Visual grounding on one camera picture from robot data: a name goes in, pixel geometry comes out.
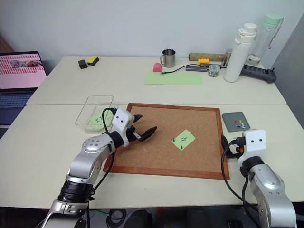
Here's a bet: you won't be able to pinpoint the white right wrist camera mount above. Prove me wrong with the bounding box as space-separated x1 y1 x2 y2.
237 129 267 166

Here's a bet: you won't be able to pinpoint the gray usb hub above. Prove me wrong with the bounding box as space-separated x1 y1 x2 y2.
185 65 210 72

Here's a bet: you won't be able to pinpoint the stainless steel mug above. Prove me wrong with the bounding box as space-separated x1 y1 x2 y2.
159 48 177 68

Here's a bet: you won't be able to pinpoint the long olive gold box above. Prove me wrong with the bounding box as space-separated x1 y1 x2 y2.
188 52 228 62

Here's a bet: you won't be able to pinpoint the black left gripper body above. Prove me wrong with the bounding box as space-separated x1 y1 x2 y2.
123 115 144 146

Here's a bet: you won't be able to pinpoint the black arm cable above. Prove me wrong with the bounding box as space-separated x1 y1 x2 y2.
220 139 260 228
85 107 118 228

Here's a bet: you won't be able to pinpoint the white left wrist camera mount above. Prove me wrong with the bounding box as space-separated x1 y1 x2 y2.
111 109 134 139

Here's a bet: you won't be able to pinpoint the crumpled green written notes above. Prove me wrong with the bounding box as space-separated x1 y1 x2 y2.
85 107 115 134

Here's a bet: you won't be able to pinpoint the upright metal bracket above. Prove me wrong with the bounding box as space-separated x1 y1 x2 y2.
221 48 233 68

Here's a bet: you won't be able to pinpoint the light green paper sheet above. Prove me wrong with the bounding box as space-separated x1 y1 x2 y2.
144 72 203 86

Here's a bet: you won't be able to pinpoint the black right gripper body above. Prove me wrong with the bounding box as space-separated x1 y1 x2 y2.
228 135 246 155

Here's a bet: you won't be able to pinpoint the tall white water bottle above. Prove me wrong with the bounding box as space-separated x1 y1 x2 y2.
223 22 258 83

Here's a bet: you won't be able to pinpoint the black usb cable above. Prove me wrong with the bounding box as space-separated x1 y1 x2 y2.
161 64 200 76

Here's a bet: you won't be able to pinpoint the yellow and black eraser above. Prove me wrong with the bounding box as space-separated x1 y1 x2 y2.
86 55 100 67

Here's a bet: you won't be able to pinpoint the coiled black cables under table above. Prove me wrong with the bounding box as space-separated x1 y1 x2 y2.
106 208 128 228

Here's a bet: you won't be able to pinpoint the open laptop with pink screen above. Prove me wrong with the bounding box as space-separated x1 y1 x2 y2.
0 50 48 127

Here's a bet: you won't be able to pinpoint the gray flat tray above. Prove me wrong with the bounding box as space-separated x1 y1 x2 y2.
221 111 251 133

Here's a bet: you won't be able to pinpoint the clear plastic container with items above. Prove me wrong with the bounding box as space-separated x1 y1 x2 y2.
208 64 221 77

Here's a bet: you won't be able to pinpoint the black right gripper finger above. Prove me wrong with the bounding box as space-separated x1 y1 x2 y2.
220 134 230 150
224 150 241 159

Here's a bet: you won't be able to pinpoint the black power strip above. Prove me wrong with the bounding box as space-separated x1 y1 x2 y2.
239 63 278 84

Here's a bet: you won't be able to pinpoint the clear bottle with green lid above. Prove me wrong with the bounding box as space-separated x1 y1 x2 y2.
246 14 285 65

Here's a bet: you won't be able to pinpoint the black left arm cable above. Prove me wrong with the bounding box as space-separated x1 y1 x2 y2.
85 107 118 228

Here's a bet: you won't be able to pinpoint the green sticky note with scribble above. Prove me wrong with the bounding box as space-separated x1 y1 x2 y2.
171 129 196 151

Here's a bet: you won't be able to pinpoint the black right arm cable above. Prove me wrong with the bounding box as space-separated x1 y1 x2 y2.
220 139 260 228

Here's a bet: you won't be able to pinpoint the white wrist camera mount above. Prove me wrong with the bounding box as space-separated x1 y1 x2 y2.
237 129 267 166
111 109 134 139

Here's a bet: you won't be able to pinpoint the wood-framed cork board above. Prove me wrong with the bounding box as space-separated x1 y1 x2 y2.
102 102 231 181

